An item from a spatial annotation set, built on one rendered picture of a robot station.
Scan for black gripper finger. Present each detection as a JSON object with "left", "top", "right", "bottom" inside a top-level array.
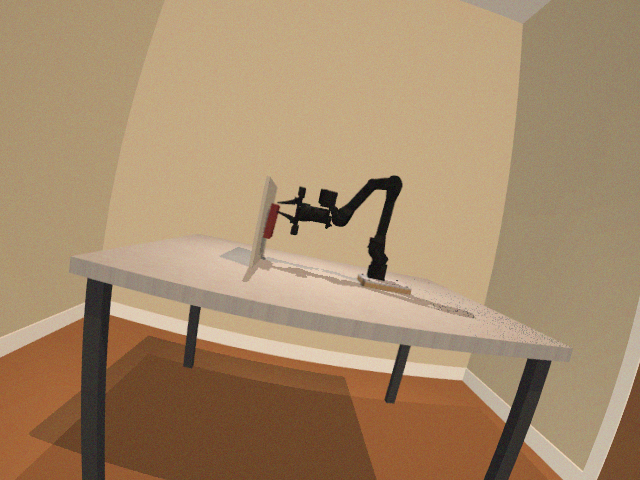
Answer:
[
  {"left": 277, "top": 196, "right": 296, "bottom": 205},
  {"left": 276, "top": 211, "right": 293, "bottom": 223}
]

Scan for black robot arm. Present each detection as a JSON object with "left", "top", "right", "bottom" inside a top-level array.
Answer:
[{"left": 315, "top": 175, "right": 403, "bottom": 281}]

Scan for red picture frame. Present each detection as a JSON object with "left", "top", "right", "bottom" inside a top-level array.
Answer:
[{"left": 263, "top": 203, "right": 280, "bottom": 239}]

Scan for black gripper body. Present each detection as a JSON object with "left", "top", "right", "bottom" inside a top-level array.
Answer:
[{"left": 290, "top": 187, "right": 317, "bottom": 235}]

